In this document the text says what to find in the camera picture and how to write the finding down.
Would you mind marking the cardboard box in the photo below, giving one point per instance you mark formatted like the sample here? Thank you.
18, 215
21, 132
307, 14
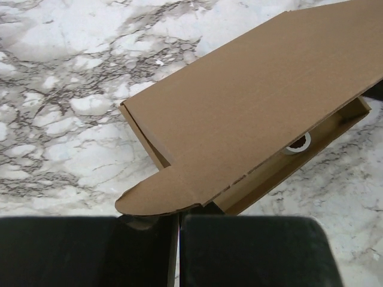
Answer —
216, 128

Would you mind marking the small cartoon figure eraser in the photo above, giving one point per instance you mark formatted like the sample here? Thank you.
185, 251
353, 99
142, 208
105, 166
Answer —
298, 146

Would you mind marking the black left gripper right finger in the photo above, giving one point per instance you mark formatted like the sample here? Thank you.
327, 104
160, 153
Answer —
223, 250

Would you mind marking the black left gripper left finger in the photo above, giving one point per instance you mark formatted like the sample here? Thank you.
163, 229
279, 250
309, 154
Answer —
88, 250

